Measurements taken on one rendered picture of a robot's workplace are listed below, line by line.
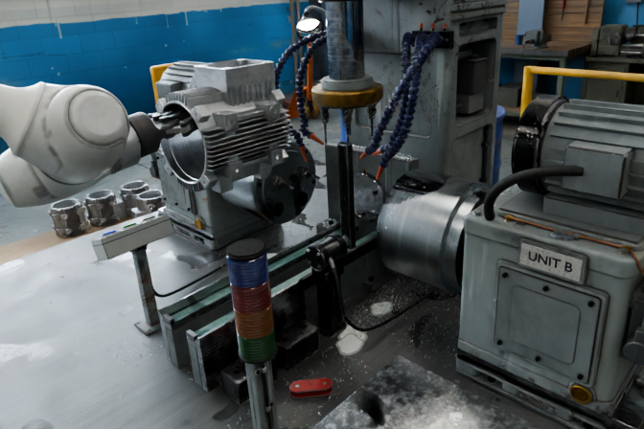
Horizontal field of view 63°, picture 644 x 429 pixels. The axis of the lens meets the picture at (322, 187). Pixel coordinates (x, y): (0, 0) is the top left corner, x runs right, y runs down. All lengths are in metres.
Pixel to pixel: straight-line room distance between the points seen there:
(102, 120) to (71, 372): 0.78
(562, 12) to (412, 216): 5.36
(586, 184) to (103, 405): 1.00
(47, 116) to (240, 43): 7.14
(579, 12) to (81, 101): 5.87
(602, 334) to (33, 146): 0.89
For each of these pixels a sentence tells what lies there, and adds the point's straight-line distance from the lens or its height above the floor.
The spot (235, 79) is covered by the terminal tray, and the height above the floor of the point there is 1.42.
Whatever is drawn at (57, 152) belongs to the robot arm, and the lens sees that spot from 0.73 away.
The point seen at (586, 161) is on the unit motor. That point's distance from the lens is 0.93.
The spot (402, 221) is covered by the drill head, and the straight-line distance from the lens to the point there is 1.14.
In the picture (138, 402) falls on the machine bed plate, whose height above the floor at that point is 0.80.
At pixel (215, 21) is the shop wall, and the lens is 7.59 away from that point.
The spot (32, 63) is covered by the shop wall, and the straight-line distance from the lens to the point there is 6.65.
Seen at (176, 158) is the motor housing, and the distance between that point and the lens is 1.09.
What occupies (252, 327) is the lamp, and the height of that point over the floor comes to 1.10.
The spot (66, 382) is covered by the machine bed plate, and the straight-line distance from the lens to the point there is 1.34.
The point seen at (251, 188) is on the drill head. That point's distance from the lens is 1.47.
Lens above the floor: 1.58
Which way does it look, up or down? 21 degrees down
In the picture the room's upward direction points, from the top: 3 degrees counter-clockwise
